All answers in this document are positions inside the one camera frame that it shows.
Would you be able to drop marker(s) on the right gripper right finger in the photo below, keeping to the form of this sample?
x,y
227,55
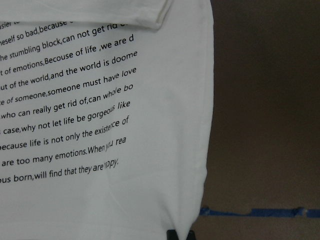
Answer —
x,y
191,235

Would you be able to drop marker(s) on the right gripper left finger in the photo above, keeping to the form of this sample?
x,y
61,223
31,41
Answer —
x,y
171,234

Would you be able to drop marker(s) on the white long-sleeve printed shirt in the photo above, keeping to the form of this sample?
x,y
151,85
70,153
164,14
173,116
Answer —
x,y
105,117

